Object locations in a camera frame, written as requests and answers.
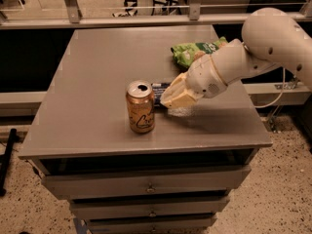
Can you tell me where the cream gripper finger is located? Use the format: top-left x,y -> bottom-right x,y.
162,89 -> 203,109
160,73 -> 187,103

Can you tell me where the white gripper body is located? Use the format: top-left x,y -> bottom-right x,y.
186,55 -> 227,98

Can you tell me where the dark blue rxbar wrapper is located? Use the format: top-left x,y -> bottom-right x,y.
151,83 -> 170,106

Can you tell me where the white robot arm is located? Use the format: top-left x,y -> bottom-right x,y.
160,8 -> 312,109

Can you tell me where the orange soda can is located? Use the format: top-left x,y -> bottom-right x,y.
126,80 -> 155,134

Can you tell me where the green chip bag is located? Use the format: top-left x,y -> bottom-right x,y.
171,37 -> 228,70

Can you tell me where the grey drawer cabinet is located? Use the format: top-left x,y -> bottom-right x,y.
19,25 -> 271,234

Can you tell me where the grey metal railing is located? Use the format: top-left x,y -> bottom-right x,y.
0,0 -> 311,29

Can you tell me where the top grey drawer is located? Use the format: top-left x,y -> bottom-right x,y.
42,165 -> 251,200

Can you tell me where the grey drawer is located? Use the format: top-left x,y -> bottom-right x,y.
70,196 -> 229,219
87,214 -> 216,234
42,165 -> 251,200

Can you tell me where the middle grey drawer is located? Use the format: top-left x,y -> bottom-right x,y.
70,196 -> 229,219

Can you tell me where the bottom grey drawer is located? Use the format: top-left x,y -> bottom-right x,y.
87,214 -> 216,234

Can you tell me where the black metal stand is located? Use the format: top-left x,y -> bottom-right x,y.
0,129 -> 19,197

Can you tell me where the white cable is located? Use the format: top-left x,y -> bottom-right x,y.
253,67 -> 287,109

